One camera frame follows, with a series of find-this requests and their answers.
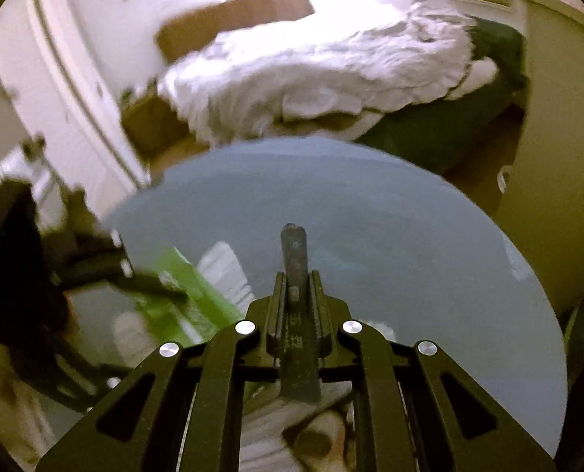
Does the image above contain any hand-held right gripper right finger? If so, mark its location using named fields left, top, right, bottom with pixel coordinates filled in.
left=310, top=269, right=558, bottom=472

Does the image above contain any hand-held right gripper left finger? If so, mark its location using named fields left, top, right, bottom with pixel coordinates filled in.
left=35, top=270, right=288, bottom=472

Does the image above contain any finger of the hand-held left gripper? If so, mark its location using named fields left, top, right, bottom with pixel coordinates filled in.
left=60, top=272, right=188, bottom=302
left=60, top=235, right=132, bottom=282

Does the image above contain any bright green packet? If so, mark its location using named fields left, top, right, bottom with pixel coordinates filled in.
left=134, top=247, right=246, bottom=347

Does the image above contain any dark grey packet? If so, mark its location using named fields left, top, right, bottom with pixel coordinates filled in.
left=279, top=223, right=323, bottom=404

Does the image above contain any white striped plastic sheet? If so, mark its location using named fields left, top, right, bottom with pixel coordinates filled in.
left=196, top=242, right=251, bottom=316

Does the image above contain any small brown cardboard box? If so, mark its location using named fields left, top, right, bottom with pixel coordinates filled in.
left=121, top=92, right=191, bottom=159

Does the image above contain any white door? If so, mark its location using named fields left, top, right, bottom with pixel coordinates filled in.
left=0, top=0, right=152, bottom=192

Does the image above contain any dark green bed sheet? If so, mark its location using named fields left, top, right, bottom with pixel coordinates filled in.
left=361, top=16, right=529, bottom=174

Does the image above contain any white duvet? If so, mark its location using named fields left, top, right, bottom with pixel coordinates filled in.
left=157, top=2, right=500, bottom=149

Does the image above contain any large brown cardboard box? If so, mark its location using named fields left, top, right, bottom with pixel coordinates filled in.
left=157, top=0, right=316, bottom=66

